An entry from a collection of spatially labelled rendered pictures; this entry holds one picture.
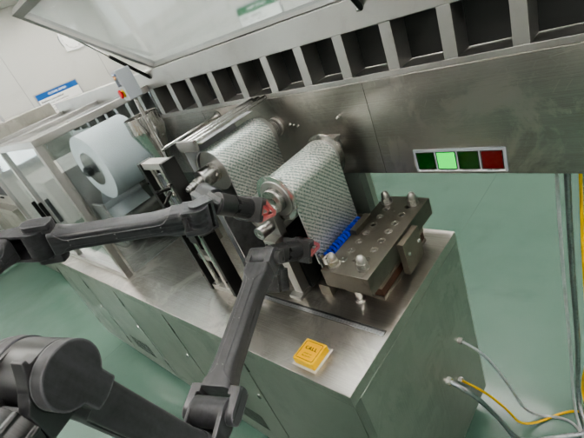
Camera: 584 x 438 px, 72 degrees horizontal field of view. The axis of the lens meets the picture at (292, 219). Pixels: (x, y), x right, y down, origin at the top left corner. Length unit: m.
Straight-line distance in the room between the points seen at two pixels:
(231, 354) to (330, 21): 0.89
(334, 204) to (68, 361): 0.93
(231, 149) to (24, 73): 5.50
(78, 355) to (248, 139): 0.96
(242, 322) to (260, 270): 0.14
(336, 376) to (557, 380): 1.25
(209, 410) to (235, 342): 0.14
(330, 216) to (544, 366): 1.28
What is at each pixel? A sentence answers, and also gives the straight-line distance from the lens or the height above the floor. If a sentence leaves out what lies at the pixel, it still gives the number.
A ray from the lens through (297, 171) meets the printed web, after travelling 1.16.
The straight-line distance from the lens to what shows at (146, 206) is 2.03.
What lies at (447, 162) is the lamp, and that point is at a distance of 1.22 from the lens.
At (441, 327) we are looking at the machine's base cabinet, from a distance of 1.43.
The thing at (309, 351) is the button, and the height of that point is 0.92.
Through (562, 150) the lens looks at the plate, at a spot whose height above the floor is 1.20.
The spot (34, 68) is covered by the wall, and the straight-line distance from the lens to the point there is 6.69.
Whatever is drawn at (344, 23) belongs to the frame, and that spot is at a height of 1.60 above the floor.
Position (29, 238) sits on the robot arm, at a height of 1.47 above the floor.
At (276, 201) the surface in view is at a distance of 1.14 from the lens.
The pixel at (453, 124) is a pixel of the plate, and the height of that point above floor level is 1.29.
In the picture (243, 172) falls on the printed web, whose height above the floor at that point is 1.30.
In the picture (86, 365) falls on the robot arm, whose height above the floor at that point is 1.46.
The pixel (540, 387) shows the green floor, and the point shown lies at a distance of 2.12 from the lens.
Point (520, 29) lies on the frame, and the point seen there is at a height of 1.49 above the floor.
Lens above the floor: 1.72
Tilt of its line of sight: 28 degrees down
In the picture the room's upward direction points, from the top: 23 degrees counter-clockwise
